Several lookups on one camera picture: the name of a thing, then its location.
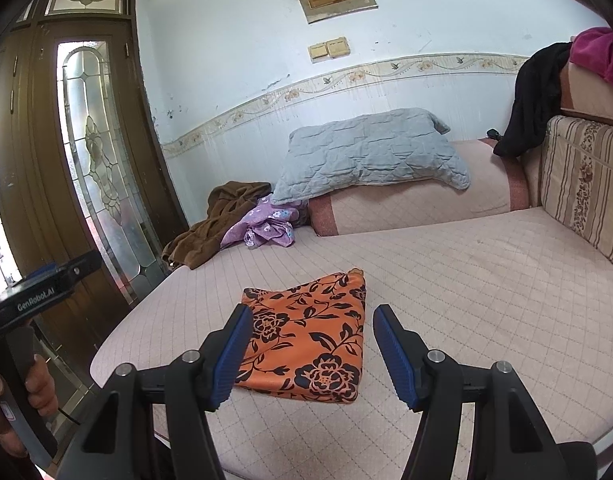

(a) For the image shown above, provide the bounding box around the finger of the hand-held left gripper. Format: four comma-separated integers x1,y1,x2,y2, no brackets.
24,250,103,287

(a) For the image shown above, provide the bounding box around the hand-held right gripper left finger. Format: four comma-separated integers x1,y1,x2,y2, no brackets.
51,304,254,480

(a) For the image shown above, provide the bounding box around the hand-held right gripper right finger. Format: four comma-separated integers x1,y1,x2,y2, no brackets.
373,304,562,480

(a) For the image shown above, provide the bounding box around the orange floral cloth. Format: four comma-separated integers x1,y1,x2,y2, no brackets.
235,269,367,403

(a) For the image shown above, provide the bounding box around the person's left hand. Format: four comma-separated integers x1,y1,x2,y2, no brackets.
0,354,58,457

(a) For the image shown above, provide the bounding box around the wooden door with glass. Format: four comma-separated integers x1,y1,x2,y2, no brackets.
0,0,190,411

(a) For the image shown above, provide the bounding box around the pink quilted mattress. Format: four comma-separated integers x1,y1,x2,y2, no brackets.
89,205,613,480

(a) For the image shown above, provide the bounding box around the brown cloth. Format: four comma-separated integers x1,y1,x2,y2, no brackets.
162,181,272,270

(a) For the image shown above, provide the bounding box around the purple printed cloth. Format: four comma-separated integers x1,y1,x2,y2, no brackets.
220,195,304,250

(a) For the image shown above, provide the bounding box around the pink bolster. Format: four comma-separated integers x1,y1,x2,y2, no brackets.
306,137,531,237

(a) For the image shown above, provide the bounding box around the grey quilted pillow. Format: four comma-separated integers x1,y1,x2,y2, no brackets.
271,108,471,207

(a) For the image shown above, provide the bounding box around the striped beige cushion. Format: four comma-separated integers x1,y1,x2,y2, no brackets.
539,115,613,281

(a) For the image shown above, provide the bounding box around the black cloth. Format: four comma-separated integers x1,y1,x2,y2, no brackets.
493,42,572,158

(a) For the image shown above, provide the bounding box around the plain beige cushion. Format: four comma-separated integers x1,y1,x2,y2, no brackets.
559,62,613,127

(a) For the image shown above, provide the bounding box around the magenta cloth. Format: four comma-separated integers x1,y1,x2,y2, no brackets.
569,26,613,91

